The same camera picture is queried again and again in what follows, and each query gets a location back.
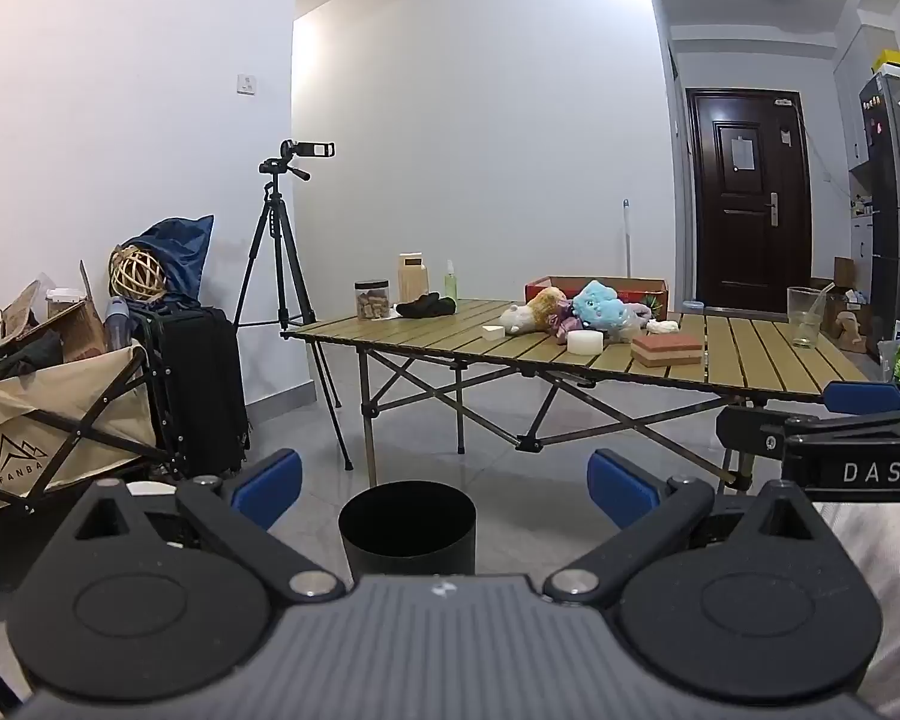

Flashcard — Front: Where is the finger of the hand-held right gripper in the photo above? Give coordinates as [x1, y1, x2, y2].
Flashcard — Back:
[716, 405, 818, 462]
[823, 381, 900, 418]

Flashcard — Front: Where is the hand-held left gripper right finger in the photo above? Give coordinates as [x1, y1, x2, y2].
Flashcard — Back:
[544, 448, 848, 605]

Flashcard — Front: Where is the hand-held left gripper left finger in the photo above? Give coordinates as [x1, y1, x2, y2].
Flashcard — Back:
[45, 448, 346, 605]

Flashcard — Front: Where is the clear plastic cup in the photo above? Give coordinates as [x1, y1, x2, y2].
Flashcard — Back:
[787, 286, 827, 350]

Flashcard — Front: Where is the pink and brown sponge block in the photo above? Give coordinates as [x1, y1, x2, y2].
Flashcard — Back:
[631, 334, 704, 368]

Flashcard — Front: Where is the black cylindrical trash bin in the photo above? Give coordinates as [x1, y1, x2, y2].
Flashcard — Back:
[337, 481, 477, 578]

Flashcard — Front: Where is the light blue plush toy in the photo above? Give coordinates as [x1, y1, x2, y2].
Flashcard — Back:
[572, 280, 631, 331]

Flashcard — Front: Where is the wooden slat folding table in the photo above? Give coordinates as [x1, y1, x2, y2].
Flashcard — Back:
[281, 298, 871, 488]

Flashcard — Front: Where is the small brown cardboard box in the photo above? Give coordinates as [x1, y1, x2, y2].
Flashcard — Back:
[825, 256, 875, 346]

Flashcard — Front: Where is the black suitcase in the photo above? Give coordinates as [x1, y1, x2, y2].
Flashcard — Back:
[131, 306, 252, 477]

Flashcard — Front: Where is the grey refrigerator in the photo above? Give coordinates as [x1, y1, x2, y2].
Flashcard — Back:
[859, 67, 900, 361]

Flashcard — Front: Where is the dark brown door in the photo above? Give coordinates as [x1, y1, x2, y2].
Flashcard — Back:
[686, 88, 815, 312]

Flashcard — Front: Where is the white and yellow plush toy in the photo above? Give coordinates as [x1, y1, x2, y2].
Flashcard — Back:
[501, 286, 571, 335]

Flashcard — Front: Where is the clear jar with brown contents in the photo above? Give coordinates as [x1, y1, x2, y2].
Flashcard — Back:
[355, 280, 391, 321]

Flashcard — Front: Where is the red cardboard box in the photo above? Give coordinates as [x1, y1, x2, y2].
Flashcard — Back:
[525, 275, 670, 316]

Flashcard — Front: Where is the grey water bottle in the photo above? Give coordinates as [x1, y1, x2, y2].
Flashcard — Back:
[105, 296, 132, 352]

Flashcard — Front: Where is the black cloth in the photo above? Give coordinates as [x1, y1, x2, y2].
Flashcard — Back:
[395, 292, 458, 318]

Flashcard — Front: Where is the open brown cardboard box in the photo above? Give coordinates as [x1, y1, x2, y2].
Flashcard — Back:
[0, 262, 110, 365]

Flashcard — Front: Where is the brown paper carton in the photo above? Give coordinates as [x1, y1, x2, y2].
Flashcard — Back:
[397, 251, 430, 306]

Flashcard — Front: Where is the woven wicker ball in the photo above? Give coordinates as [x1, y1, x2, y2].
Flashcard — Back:
[109, 244, 167, 301]

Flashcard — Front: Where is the dark blue cloth bag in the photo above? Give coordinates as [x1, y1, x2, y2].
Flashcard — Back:
[127, 215, 215, 308]

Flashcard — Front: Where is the beige folding wagon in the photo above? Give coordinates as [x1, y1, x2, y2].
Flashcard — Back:
[0, 341, 166, 518]

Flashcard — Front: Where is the black tripod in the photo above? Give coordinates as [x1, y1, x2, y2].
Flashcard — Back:
[232, 157, 342, 428]

